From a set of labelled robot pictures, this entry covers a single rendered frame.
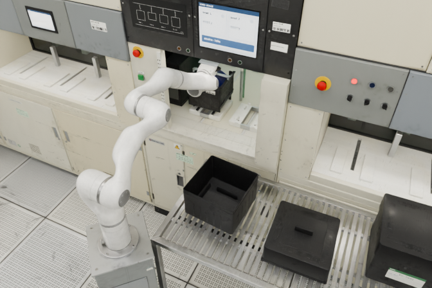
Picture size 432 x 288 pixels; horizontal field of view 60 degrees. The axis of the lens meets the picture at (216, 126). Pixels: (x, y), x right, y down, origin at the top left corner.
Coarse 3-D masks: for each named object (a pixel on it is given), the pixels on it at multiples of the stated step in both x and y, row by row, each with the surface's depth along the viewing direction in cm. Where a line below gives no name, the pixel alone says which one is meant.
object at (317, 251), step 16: (288, 208) 178; (304, 208) 178; (272, 224) 171; (288, 224) 171; (304, 224) 171; (320, 224) 171; (336, 224) 171; (272, 240) 165; (288, 240) 164; (304, 240) 164; (320, 240) 164; (272, 256) 164; (288, 256) 159; (304, 256) 158; (320, 256) 158; (304, 272) 161; (320, 272) 156
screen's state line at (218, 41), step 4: (204, 36) 172; (208, 36) 171; (204, 40) 174; (208, 40) 173; (212, 40) 172; (216, 40) 171; (220, 40) 170; (224, 40) 169; (228, 40) 168; (220, 44) 171; (224, 44) 170; (228, 44) 169; (232, 44) 168; (236, 44) 168; (240, 44) 166; (244, 44) 166; (248, 44) 165; (236, 48) 169; (240, 48) 168; (244, 48) 167; (248, 48) 166; (252, 48) 165
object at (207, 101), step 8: (208, 64) 213; (216, 64) 213; (192, 72) 225; (232, 72) 225; (232, 80) 229; (224, 88) 220; (232, 88) 233; (192, 96) 225; (200, 96) 223; (208, 96) 220; (216, 96) 217; (224, 96) 224; (192, 104) 229; (200, 104) 226; (208, 104) 224; (216, 104) 221
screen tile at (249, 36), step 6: (234, 18) 160; (240, 18) 159; (246, 18) 158; (252, 18) 157; (234, 24) 162; (240, 24) 161; (246, 24) 160; (252, 24) 158; (234, 30) 164; (252, 30) 160; (234, 36) 165; (240, 36) 164; (246, 36) 163; (252, 36) 162
